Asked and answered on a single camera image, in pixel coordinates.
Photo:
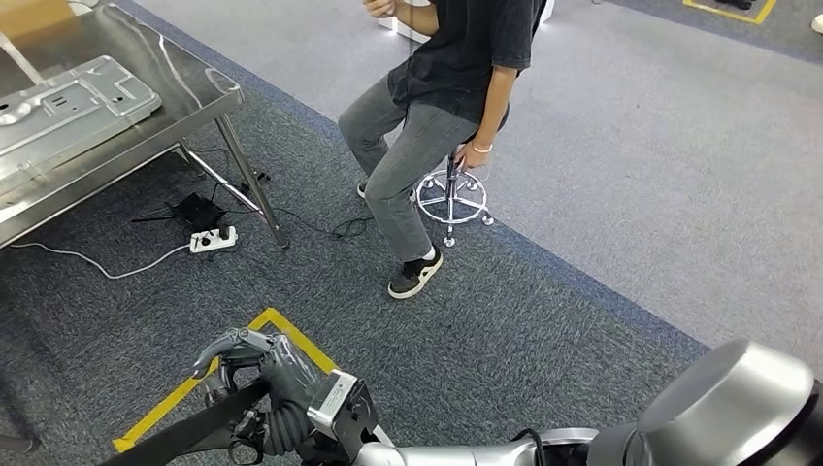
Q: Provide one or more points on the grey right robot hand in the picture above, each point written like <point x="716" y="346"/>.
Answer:
<point x="283" y="373"/>

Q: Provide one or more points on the person's left hand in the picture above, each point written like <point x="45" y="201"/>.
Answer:
<point x="474" y="156"/>

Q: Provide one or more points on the person's right hand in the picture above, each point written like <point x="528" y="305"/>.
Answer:
<point x="379" y="8"/>

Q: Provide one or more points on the long black plastic part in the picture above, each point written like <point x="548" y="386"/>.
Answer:
<point x="180" y="434"/>

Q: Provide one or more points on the person's left forearm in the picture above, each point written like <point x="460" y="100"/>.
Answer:
<point x="492" y="122"/>

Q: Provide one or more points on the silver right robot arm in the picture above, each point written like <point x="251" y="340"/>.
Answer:
<point x="707" y="399"/>

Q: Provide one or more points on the person's right forearm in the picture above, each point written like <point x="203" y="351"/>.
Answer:
<point x="411" y="18"/>

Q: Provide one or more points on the stainless steel workbench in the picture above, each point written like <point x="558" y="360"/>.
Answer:
<point x="180" y="77"/>

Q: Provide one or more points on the white wristband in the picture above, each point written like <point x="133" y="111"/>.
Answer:
<point x="483" y="148"/>

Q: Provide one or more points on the white box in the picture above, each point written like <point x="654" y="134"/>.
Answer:
<point x="393" y="31"/>

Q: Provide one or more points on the chrome swivel stool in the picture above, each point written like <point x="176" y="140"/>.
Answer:
<point x="452" y="186"/>

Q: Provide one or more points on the person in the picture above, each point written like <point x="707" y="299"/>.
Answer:
<point x="733" y="4"/>
<point x="463" y="51"/>

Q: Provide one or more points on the yellow floor tape square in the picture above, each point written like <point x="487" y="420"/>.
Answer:
<point x="161" y="406"/>
<point x="726" y="13"/>

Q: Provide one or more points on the white power strip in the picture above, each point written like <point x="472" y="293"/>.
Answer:
<point x="212" y="240"/>

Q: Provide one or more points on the black router box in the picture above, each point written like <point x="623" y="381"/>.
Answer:
<point x="199" y="212"/>

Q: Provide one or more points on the silver stamped metal panel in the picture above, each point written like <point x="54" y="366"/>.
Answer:
<point x="64" y="122"/>

